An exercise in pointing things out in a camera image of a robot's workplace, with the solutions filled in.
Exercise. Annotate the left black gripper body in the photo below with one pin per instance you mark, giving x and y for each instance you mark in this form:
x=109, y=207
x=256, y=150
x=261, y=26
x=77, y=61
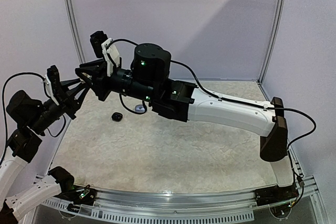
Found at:
x=67, y=104

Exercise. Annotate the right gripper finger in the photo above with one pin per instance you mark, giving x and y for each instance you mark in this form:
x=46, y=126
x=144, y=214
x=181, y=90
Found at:
x=92, y=64
x=88, y=75

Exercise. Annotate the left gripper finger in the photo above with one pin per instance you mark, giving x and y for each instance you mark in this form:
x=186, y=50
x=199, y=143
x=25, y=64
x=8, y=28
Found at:
x=73, y=84
x=78, y=93

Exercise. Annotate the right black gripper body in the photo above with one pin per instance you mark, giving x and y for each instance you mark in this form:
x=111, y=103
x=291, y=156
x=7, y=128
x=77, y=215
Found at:
x=102, y=85

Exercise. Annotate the black earbud charging case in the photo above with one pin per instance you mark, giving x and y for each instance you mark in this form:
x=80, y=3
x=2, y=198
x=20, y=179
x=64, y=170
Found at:
x=117, y=117

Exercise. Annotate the purple earbud charging case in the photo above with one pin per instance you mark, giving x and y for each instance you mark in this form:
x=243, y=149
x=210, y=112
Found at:
x=140, y=109

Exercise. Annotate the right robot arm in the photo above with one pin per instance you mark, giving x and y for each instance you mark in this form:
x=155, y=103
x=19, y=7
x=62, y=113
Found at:
x=148, y=80

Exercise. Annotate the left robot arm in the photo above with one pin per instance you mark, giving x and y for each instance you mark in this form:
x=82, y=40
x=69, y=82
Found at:
x=33, y=117

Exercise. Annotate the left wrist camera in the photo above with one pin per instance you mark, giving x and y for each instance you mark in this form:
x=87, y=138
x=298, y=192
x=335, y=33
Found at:
x=52, y=84

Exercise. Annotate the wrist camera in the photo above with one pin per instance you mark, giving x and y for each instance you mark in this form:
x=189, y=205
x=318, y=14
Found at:
x=103, y=48
x=52, y=84

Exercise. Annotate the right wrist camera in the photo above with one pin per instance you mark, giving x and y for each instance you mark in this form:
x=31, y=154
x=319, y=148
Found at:
x=103, y=48

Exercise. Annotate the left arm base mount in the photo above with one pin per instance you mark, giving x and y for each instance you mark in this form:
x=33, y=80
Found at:
x=78, y=195

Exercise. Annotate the aluminium front rail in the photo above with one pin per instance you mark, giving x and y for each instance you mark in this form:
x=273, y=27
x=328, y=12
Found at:
x=239, y=206

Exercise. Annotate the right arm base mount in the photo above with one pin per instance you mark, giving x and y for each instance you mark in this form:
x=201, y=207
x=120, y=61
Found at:
x=275, y=194

